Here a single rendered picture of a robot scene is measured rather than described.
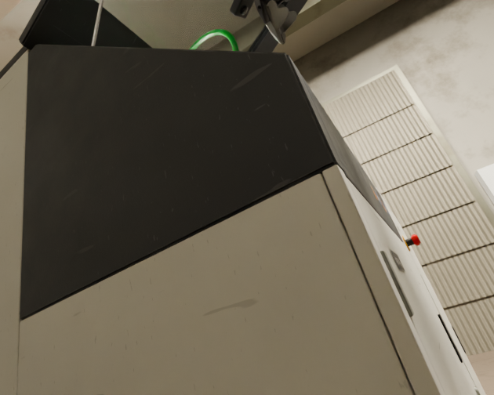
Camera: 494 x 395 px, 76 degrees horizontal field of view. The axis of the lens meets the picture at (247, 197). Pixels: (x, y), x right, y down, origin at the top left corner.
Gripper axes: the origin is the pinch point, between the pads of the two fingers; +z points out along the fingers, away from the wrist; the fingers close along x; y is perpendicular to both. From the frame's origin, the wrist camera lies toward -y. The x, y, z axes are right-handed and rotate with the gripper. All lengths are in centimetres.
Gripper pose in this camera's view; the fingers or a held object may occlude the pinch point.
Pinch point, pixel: (278, 40)
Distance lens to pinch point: 84.0
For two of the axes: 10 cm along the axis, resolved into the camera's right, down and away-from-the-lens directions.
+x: 6.2, -2.1, 7.5
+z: 3.1, 9.5, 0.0
